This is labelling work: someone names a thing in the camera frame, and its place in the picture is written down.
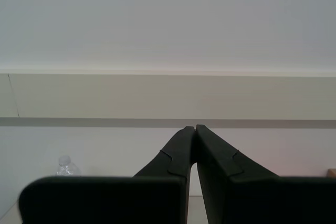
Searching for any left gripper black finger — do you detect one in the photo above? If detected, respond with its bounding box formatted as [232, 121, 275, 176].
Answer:
[17, 125, 197, 224]
[195, 124, 336, 224]

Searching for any clear plastic water bottle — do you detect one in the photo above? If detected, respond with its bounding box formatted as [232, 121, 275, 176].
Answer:
[55, 155, 81, 177]

